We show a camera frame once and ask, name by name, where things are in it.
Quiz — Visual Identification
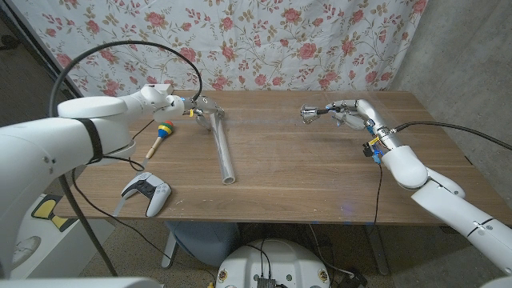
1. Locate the grey flat strip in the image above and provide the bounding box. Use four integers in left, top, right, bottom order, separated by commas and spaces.
112, 158, 150, 218

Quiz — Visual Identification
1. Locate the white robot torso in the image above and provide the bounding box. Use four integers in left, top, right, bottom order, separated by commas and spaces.
215, 238, 332, 288

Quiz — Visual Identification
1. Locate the grey table leg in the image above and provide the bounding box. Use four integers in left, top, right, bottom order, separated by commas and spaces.
364, 223, 391, 277

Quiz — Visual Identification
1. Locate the floral rose backdrop cloth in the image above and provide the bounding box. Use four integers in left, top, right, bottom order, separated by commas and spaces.
10, 0, 429, 112

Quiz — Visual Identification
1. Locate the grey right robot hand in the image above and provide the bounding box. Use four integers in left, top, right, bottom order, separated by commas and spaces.
326, 98, 402, 150

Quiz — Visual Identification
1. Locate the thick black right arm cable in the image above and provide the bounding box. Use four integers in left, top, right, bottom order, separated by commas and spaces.
390, 120, 512, 152

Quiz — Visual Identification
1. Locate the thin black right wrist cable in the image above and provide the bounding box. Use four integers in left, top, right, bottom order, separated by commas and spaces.
373, 162, 384, 226

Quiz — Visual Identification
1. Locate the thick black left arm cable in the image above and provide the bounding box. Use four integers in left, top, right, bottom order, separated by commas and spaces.
48, 39, 204, 278

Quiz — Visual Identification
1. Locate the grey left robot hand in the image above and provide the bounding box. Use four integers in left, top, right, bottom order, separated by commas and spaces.
183, 94, 226, 131

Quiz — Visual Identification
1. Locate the colourful striped wooden maraca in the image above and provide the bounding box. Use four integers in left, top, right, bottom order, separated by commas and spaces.
145, 119, 175, 160

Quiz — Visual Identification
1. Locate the grey stool with white leg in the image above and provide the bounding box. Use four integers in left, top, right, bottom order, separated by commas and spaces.
161, 221, 241, 268

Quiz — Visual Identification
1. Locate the white shoe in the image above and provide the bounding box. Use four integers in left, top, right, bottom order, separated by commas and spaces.
11, 235, 42, 270

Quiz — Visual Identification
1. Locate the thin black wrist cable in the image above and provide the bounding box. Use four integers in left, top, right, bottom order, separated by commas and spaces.
70, 118, 219, 283
373, 162, 384, 226

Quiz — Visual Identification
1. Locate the silver bell with black handle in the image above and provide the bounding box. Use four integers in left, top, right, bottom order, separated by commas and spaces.
300, 103, 331, 125

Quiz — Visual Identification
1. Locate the thin black left wrist cable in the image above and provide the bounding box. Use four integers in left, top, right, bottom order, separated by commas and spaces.
70, 118, 219, 283

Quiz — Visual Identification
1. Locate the black door frame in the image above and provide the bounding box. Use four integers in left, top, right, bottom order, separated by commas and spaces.
0, 3, 81, 99

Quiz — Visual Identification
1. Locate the white and black gamepad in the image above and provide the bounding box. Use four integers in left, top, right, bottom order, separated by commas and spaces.
120, 171, 172, 218

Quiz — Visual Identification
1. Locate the black power adapter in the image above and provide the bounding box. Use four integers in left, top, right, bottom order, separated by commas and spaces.
338, 271, 368, 288

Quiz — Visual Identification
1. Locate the clear cling film roll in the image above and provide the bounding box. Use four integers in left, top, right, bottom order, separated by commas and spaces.
208, 110, 237, 186

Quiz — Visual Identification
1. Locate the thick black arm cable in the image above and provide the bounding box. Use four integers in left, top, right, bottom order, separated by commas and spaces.
48, 39, 204, 278
390, 120, 512, 152

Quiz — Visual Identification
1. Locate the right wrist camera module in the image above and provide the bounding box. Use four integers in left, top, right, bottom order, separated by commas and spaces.
362, 137, 384, 165

